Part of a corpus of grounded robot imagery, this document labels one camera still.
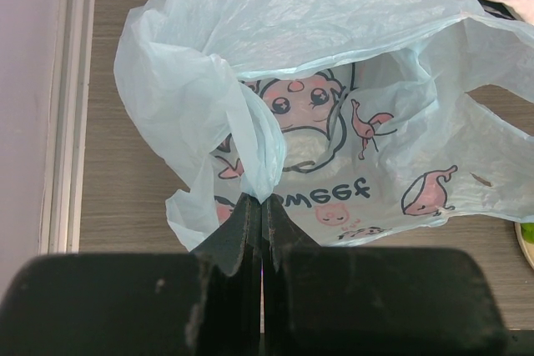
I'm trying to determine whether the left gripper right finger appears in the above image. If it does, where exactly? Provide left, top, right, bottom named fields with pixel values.
left=261, top=197, right=508, bottom=355

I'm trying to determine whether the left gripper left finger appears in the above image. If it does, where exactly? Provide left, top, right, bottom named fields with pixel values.
left=1, top=196, right=261, bottom=355

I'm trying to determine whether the light blue plastic bag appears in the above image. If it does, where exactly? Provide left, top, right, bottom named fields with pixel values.
left=114, top=0, right=533, bottom=249

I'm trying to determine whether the green fake fruit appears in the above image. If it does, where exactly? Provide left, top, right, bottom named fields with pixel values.
left=521, top=223, right=534, bottom=244

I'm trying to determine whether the cream and blue plate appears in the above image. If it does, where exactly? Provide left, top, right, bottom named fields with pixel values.
left=514, top=223, right=534, bottom=268

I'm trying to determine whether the aluminium frame post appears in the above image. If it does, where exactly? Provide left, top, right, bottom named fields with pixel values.
left=39, top=0, right=95, bottom=254

